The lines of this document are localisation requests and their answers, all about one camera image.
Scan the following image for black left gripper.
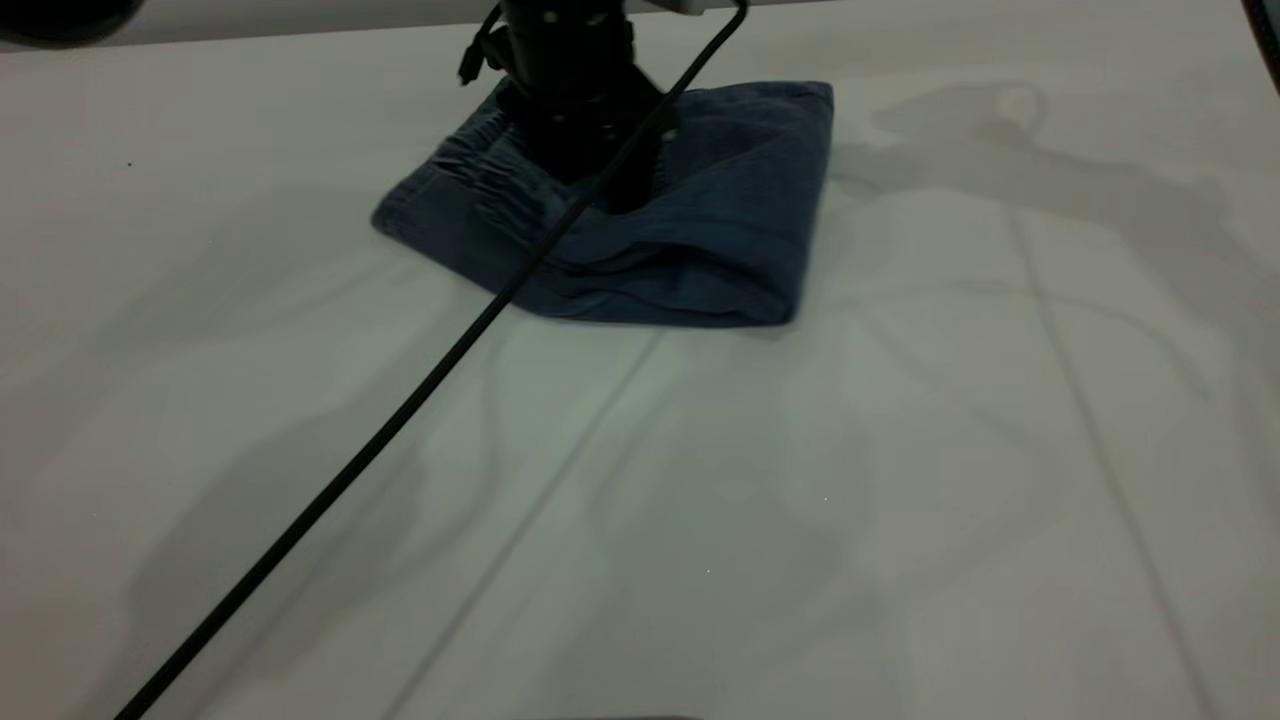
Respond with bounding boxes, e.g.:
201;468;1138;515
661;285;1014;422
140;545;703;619
497;75;681;213

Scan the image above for blue denim shorts with print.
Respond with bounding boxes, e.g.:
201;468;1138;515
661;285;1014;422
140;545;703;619
372;80;834;328

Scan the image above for short black wrist cable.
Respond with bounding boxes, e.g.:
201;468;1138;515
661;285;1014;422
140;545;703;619
458;5;506;86

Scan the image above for long black arm cable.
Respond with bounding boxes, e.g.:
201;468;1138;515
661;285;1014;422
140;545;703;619
115;0;749;720

